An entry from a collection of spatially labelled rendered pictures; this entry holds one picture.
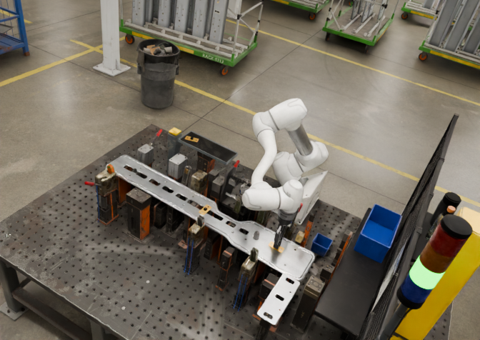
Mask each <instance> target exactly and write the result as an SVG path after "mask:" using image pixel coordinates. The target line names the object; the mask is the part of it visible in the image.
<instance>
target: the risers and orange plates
mask: <svg viewBox="0 0 480 340"><path fill-rule="evenodd" d="M166 213H167V206H166V204H165V203H164V202H162V201H160V200H158V199H156V198H155V197H153V196H151V204H150V223H152V224H153V226H155V227H156V228H158V229H161V228H162V227H163V226H164V225H166ZM220 244H221V234H218V233H217V232H215V231H212V232H211V233H210V235H209V236H208V237H207V241H206V247H205V252H204V258H206V259H208V260H212V259H213V258H214V257H215V256H216V255H217V253H218V252H219V248H220ZM244 256H245V253H244V252H243V251H241V250H239V249H238V252H237V256H236V262H235V264H234V267H235V268H237V269H239V267H240V266H241V265H242V264H243V262H244Z"/></svg>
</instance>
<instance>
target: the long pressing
mask: <svg viewBox="0 0 480 340"><path fill-rule="evenodd" d="M109 164H112V165H113V166H114V171H115V172H116V176H117V177H119V178H121V179H123V180H124V181H126V182H128V183H130V184H132V185H133V186H135V187H137V188H138V189H141V190H142V191H144V192H146V193H148V194H149V195H151V196H153V197H155V198H156V199H158V200H160V201H162V202H164V203H165V204H167V205H169V206H171V207H172V208H174V209H176V210H178V211H180V212H181V213H183V214H185V215H187V216H189V217H190V218H192V219H194V220H195V221H197V216H198V215H199V214H200V213H199V211H200V209H198V208H196V207H195V206H192V205H191V204H189V203H188V201H189V200H191V201H193V202H195V203H196V204H198V205H200V206H202V207H205V206H206V205H209V206H211V209H210V210H209V211H211V212H213V213H215V214H217V215H219V216H220V217H222V218H223V219H222V220H221V221H220V220H218V219H216V218H214V217H213V216H211V215H209V214H207V213H206V214H204V215H203V216H204V220H205V226H206V227H208V228H210V229H211V230H213V231H215V232H217V233H218V234H221V235H222V236H224V237H225V238H226V239H227V240H228V241H229V242H230V244H231V245H232V246H234V247H236V248H238V249H239V250H241V251H243V252H244V253H246V254H248V255H250V254H251V250H252V248H253V247H256V248H257V249H258V250H259V256H258V260H259V261H260V262H262V263H264V264H266V265H267V266H270V267H271V268H273V269H275V270H277V271H278V272H280V273H282V274H286V275H288V276H290V277H291V278H293V279H296V280H297V281H302V280H303V279H304V277H305V276H306V274H307V272H308V270H309V269H310V267H311V265H312V264H313V262H314V260H315V255H314V253H312V252H311V251H309V250H308V249H305V248H304V247H302V246H299V245H298V244H296V243H294V242H292V241H290V240H288V239H287V238H285V237H283V239H282V242H281V247H283V248H284V250H283V252H282V253H280V252H278V251H277V250H275V249H273V248H271V247H270V246H269V243H270V242H271V241H272V242H274V237H275V233H276V232H274V231H272V230H270V229H268V228H266V227H265V226H262V225H261V224H258V223H256V222H255V221H237V220H235V219H233V218H231V217H229V216H227V215H226V214H223V213H221V212H220V211H219V210H218V206H217V204H216V202H215V201H212V200H211V199H209V198H207V197H205V196H203V195H201V194H200V193H198V192H196V191H194V190H192V189H190V188H189V187H187V186H184V185H183V184H180V183H179V182H177V181H175V180H173V179H171V178H169V177H168V176H166V175H164V174H162V173H160V172H158V171H157V170H155V169H153V168H151V167H149V166H147V165H146V164H143V163H141V162H140V161H137V160H136V159H134V158H132V157H130V156H128V155H122V156H120V157H119V158H117V159H115V160H113V161H112V162H111V163H109ZM109 164H107V165H106V167H105V168H106V169H107V166H108V165H109ZM125 166H129V167H131V168H132V169H137V173H141V174H143V175H145V176H147V178H145V179H143V178H141V177H140V176H138V175H136V174H137V173H134V172H132V171H129V170H127V169H125V168H124V167H125ZM129 175H131V176H129ZM151 179H153V180H154V181H156V182H158V183H160V185H158V186H156V185H155V184H153V183H151V182H149V181H150V180H151ZM163 187H167V188H169V189H171V190H172V191H174V192H173V193H169V192H167V191H165V190H163V189H162V188H163ZM177 194H180V195H182V196H184V197H186V198H187V200H186V201H184V200H182V199H180V198H178V197H177V196H176V195H177ZM183 205H184V206H183ZM201 215H202V214H201ZM228 221H230V222H231V223H233V224H235V225H236V226H235V227H234V228H233V227H231V226H229V225H227V224H226V222H228ZM240 229H244V230H246V231H248V234H243V233H241V232H240V231H239V230H240ZM255 231H259V239H258V240H255V239H253V236H254V232H255ZM232 232H233V233H232ZM245 239H246V240H245ZM294 249H296V251H295V250H294ZM284 264H286V266H284Z"/></svg>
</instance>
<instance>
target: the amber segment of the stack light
mask: <svg viewBox="0 0 480 340"><path fill-rule="evenodd" d="M455 257H456V256H454V257H447V256H443V255H441V254H439V253H437V252H436V251H435V250H434V249H433V248H432V247H431V244H430V242H429V241H428V243H427V244H426V246H425V247H424V249H423V251H422V252H421V254H420V256H419V260H420V262H421V264H422V265H423V266H424V267H425V268H426V269H428V270H429V271H431V272H434V273H436V274H442V273H444V272H445V271H446V270H447V269H448V267H449V266H450V264H451V263H452V261H453V260H454V259H455Z"/></svg>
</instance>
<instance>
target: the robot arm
mask: <svg viewBox="0 0 480 340"><path fill-rule="evenodd" d="M306 113H307V109H306V107H305V106H304V103H303V102H302V100H301V99H289V100H287V101H284V102H282V103H280V104H278V105H276V106H275V107H273V108H272V109H270V110H268V111H266V112H259V113H257V114H255V115H254V117H253V121H252V126H253V130H254V134H255V136H256V138H257V139H258V141H259V143H260V144H261V145H262V146H263V148H264V150H265V154H264V156H263V158H262V160H261V161H260V162H259V164H258V166H257V167H256V169H255V171H254V172H253V175H252V178H251V187H250V189H247V190H246V191H245V192H244V193H243V195H242V202H243V205H244V206H245V207H246V208H248V209H251V210H254V211H269V210H273V209H278V218H277V220H278V222H279V225H278V229H277V230H276V233H275V237H274V245H273V247H274V248H275V249H278V248H279V247H280V246H281V242H282V239H283V237H285V236H284V234H285V232H286V228H287V226H288V225H289V224H291V222H292V219H294V217H295V215H296V212H297V209H298V208H299V206H300V204H301V201H302V198H303V192H304V185H305V183H306V182H307V181H308V180H309V178H308V177H306V178H302V177H301V175H302V174H303V173H304V172H306V171H309V170H311V169H313V168H315V167H317V166H319V165H320V164H322V163H324V162H325V161H326V159H327V158H328V155H329V153H328V151H327V149H326V147H325V145H324V144H323V143H321V142H313V141H310V139H309V137H308V135H307V133H306V131H305V129H304V127H303V125H302V123H301V122H302V119H303V118H304V117H305V116H306ZM281 129H285V130H287V132H288V134H289V136H290V137H291V139H292V141H293V142H294V144H295V146H296V152H295V153H293V154H289V153H288V152H285V151H283V152H279V153H278V154H276V153H277V149H276V141H275V136H274V134H275V133H276V132H277V131H279V130H281ZM271 165H272V166H273V170H274V173H275V175H276V177H277V179H278V181H279V183H280V184H281V187H279V188H272V187H271V186H269V184H268V183H266V182H265V181H263V177H264V174H265V173H266V172H267V170H268V169H269V167H270V166H271Z"/></svg>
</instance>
